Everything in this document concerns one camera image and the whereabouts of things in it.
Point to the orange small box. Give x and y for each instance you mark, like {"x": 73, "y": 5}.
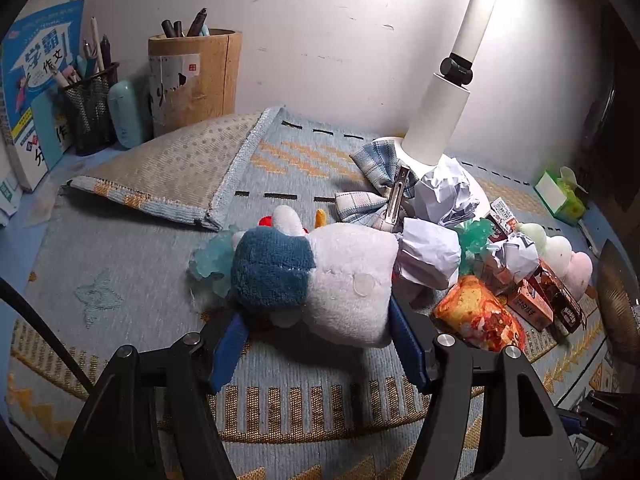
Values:
{"x": 532, "y": 307}

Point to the bunch of dark pens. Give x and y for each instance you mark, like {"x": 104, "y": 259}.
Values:
{"x": 196, "y": 22}

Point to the small white green box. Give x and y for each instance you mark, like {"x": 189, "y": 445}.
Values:
{"x": 7, "y": 195}

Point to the dark red labelled box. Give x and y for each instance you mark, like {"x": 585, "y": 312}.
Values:
{"x": 565, "y": 305}

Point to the blue patterned mat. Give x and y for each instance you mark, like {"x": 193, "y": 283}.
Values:
{"x": 150, "y": 260}

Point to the black mesh pen holder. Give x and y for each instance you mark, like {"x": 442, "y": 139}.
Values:
{"x": 92, "y": 110}

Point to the pale green plush toy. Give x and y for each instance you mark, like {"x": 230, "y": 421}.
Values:
{"x": 532, "y": 235}

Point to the orange snack packet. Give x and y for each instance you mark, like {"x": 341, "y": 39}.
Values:
{"x": 475, "y": 315}

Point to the crumpled white paper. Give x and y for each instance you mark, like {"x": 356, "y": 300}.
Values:
{"x": 430, "y": 255}
{"x": 517, "y": 257}
{"x": 445, "y": 190}

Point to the green tissue box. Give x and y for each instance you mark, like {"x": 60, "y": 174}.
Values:
{"x": 555, "y": 195}

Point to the bamboo pen holder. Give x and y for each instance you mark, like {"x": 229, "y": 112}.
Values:
{"x": 200, "y": 85}

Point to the plaid bow hair clip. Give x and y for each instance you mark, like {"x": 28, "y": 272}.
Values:
{"x": 372, "y": 165}

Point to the bunch of pens and pencils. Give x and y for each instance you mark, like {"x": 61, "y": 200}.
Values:
{"x": 95, "y": 45}

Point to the white and blue plush toy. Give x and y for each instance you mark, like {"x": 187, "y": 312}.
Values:
{"x": 345, "y": 280}

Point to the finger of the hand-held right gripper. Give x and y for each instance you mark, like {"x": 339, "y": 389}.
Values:
{"x": 572, "y": 420}

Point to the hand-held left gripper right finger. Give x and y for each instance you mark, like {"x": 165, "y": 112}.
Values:
{"x": 407, "y": 350}

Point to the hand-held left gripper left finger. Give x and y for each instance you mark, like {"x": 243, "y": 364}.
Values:
{"x": 227, "y": 355}

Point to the blue book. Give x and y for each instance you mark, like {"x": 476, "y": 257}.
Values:
{"x": 35, "y": 50}

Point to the golden bowl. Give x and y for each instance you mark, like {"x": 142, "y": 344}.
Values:
{"x": 620, "y": 305}

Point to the light blue notebook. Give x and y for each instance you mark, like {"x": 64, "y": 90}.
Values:
{"x": 47, "y": 130}

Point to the white desk lamp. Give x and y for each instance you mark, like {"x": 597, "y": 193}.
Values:
{"x": 440, "y": 115}

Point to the red white small box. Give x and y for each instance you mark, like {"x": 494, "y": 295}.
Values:
{"x": 502, "y": 217}

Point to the teal case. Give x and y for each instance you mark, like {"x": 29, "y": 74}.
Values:
{"x": 127, "y": 115}

